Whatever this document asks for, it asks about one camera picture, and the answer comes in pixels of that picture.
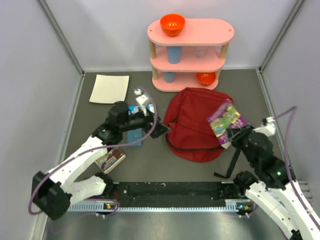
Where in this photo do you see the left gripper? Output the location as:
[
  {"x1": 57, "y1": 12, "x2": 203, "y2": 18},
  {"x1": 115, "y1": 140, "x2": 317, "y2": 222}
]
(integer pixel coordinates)
[{"x1": 119, "y1": 104, "x2": 170, "y2": 139}]

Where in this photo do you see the purple treehouse book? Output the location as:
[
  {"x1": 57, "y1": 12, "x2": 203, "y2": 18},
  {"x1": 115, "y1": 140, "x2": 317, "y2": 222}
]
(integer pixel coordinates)
[{"x1": 207, "y1": 99, "x2": 248, "y2": 149}]

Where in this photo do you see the red student backpack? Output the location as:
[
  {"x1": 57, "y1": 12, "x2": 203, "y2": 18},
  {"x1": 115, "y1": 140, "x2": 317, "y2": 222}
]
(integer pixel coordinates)
[{"x1": 163, "y1": 87, "x2": 234, "y2": 164}]

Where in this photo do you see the blue illustrated children's book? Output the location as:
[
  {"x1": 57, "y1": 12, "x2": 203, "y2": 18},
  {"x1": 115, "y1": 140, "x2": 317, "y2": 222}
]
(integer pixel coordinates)
[{"x1": 128, "y1": 104, "x2": 155, "y2": 114}]

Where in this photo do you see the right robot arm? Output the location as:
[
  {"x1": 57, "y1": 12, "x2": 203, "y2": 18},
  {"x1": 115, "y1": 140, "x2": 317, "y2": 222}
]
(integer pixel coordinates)
[{"x1": 226, "y1": 123, "x2": 320, "y2": 240}]

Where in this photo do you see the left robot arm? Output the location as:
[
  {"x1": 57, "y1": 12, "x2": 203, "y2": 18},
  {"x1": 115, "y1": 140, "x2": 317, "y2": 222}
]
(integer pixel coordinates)
[{"x1": 29, "y1": 101, "x2": 170, "y2": 221}]

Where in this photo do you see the blue snap wallet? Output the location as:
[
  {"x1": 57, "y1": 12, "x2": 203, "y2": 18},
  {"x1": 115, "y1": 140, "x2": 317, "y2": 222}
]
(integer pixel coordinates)
[{"x1": 127, "y1": 128, "x2": 143, "y2": 147}]

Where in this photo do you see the lower blue cup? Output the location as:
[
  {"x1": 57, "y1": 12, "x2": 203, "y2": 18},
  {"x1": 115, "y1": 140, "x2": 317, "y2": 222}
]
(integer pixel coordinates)
[{"x1": 163, "y1": 72, "x2": 176, "y2": 83}]

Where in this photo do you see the blue cup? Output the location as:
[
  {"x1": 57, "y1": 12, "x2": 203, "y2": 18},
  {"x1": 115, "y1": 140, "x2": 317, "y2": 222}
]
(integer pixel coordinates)
[
  {"x1": 166, "y1": 46, "x2": 182, "y2": 64},
  {"x1": 163, "y1": 72, "x2": 176, "y2": 83}
]

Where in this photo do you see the brown cover book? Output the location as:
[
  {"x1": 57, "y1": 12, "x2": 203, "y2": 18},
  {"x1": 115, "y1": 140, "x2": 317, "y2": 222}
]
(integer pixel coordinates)
[{"x1": 95, "y1": 147, "x2": 126, "y2": 174}]

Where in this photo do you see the orange bowl on bottom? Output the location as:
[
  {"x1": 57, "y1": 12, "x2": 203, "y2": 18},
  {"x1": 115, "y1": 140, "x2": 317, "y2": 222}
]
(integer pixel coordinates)
[{"x1": 196, "y1": 72, "x2": 216, "y2": 85}]

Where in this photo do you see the orange bowl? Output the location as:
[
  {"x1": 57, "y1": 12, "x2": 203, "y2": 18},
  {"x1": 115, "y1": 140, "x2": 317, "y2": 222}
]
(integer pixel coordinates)
[
  {"x1": 196, "y1": 72, "x2": 216, "y2": 85},
  {"x1": 160, "y1": 13, "x2": 186, "y2": 37}
]

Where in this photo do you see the white paper sheet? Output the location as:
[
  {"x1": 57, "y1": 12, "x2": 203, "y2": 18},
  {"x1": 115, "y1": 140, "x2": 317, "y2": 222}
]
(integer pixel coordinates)
[{"x1": 89, "y1": 74, "x2": 130, "y2": 104}]

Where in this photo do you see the pink three-tier shelf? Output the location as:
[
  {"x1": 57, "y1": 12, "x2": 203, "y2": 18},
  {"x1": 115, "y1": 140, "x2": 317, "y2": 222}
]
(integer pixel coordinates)
[{"x1": 147, "y1": 18, "x2": 235, "y2": 92}]

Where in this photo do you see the upper blue cup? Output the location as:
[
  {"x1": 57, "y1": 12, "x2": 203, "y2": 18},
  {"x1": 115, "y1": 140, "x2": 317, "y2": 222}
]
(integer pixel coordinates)
[{"x1": 166, "y1": 46, "x2": 182, "y2": 64}]

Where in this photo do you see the clear glass on shelf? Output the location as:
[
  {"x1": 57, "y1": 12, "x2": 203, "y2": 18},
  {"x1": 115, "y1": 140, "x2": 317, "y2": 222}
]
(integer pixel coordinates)
[{"x1": 193, "y1": 46, "x2": 207, "y2": 58}]

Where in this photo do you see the orange bowl on top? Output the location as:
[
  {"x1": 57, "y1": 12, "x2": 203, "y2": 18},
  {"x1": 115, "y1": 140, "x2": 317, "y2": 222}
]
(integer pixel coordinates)
[{"x1": 160, "y1": 13, "x2": 186, "y2": 37}]

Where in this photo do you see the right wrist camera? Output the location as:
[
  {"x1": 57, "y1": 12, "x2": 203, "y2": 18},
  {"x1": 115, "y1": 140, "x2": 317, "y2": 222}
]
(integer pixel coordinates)
[{"x1": 253, "y1": 116, "x2": 276, "y2": 137}]

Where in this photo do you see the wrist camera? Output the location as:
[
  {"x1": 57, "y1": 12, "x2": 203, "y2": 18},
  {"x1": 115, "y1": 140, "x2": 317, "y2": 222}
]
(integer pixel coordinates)
[
  {"x1": 133, "y1": 88, "x2": 150, "y2": 116},
  {"x1": 253, "y1": 116, "x2": 276, "y2": 137}
]

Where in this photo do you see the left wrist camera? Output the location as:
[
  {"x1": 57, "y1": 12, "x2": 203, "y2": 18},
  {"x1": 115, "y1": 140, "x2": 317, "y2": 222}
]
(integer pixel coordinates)
[{"x1": 133, "y1": 88, "x2": 150, "y2": 116}]

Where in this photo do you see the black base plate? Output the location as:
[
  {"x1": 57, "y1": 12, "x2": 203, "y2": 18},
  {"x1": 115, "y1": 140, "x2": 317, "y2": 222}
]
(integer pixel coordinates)
[{"x1": 109, "y1": 181, "x2": 246, "y2": 207}]

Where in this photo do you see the aluminium frame rail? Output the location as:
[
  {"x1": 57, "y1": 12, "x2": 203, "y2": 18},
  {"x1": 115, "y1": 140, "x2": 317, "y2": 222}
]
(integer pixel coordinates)
[{"x1": 298, "y1": 180, "x2": 313, "y2": 202}]

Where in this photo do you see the grey cable duct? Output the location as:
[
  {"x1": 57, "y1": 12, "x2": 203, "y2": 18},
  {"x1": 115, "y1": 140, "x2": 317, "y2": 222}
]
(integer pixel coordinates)
[{"x1": 67, "y1": 199, "x2": 254, "y2": 214}]

